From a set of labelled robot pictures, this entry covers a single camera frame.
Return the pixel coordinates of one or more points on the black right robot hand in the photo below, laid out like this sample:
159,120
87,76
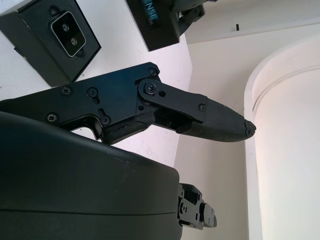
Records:
87,187

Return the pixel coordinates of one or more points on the small silver depth camera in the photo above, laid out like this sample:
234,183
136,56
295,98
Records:
67,35

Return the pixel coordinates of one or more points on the white rounded pillar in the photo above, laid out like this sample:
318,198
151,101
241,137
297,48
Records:
287,150

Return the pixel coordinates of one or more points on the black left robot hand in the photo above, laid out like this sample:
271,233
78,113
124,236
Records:
190,15

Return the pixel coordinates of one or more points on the black RealSense box lid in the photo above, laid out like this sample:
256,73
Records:
155,27

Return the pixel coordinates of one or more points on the black camera box base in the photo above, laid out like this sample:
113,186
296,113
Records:
32,42

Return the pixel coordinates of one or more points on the small black wall clip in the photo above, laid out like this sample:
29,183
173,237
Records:
237,27

